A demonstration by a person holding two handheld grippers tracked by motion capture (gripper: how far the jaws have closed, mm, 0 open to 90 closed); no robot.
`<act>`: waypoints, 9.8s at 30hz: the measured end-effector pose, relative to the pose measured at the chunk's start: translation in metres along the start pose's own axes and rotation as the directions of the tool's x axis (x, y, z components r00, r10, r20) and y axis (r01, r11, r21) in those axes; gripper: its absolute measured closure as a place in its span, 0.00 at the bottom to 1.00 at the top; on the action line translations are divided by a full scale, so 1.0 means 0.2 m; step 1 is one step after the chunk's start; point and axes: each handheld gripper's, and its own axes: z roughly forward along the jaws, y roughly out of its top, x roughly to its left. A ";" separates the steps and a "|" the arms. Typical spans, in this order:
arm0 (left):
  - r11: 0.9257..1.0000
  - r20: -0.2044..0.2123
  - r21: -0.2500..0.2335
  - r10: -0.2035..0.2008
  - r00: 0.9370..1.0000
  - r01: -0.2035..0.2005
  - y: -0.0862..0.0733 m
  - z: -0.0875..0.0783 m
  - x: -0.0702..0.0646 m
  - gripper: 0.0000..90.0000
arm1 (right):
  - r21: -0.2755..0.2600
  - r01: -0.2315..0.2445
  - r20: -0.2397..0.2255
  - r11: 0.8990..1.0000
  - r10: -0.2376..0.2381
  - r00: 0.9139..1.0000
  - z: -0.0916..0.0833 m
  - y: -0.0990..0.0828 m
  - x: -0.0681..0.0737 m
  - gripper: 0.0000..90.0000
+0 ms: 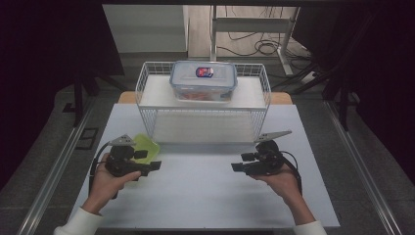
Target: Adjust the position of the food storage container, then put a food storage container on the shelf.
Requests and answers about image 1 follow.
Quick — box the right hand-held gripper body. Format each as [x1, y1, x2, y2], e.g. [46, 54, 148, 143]
[250, 130, 294, 176]

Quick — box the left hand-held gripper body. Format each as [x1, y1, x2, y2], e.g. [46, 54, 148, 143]
[104, 133, 152, 179]

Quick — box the white wire shelf rack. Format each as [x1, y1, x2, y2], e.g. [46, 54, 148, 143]
[134, 61, 273, 145]

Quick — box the clear plastic lidded container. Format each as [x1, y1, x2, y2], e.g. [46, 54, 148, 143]
[168, 60, 239, 103]

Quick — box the person's right hand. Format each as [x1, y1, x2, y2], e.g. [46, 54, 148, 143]
[249, 163, 303, 207]

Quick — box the person's left hand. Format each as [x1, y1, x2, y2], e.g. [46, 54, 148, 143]
[81, 153, 143, 215]

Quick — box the green plastic tray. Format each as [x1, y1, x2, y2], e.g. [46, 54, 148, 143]
[131, 132, 161, 166]

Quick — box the wooden table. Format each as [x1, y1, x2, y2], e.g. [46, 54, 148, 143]
[117, 90, 294, 106]

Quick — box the black metal stand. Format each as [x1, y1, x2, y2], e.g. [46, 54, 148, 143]
[270, 62, 361, 132]
[62, 62, 127, 129]

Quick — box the white power strip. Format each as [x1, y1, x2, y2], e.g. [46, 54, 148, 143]
[300, 70, 320, 85]

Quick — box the white cabinet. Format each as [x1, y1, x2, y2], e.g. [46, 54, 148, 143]
[102, 4, 191, 55]

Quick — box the dark curtain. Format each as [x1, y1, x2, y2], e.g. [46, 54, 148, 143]
[292, 0, 415, 179]
[0, 0, 125, 192]

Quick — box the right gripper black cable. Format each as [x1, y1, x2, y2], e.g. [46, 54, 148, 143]
[279, 150, 303, 198]

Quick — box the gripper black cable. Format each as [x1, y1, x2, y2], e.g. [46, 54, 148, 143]
[88, 142, 118, 201]
[279, 150, 303, 198]

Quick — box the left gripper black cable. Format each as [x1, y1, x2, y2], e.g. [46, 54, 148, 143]
[88, 142, 118, 201]

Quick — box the black floor bracket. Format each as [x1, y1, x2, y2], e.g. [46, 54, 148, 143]
[75, 126, 100, 151]

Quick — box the aluminium rail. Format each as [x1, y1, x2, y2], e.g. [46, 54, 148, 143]
[323, 100, 404, 235]
[17, 96, 96, 235]

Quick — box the black floor cable bundle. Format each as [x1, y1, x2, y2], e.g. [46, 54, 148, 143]
[216, 5, 313, 63]

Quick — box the white metal desk frame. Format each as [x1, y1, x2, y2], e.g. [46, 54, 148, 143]
[209, 4, 301, 76]

